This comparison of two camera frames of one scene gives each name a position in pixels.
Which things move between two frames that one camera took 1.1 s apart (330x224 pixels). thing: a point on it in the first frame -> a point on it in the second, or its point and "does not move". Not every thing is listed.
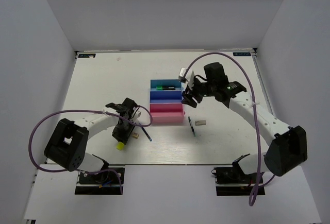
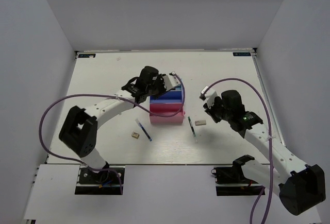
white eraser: [200, 122] does not move
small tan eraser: [135, 135] does not move
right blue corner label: [241, 54] does not move
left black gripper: [124, 136] -> [160, 80]
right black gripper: [188, 98] -> [210, 110]
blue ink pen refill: [147, 134] does not move
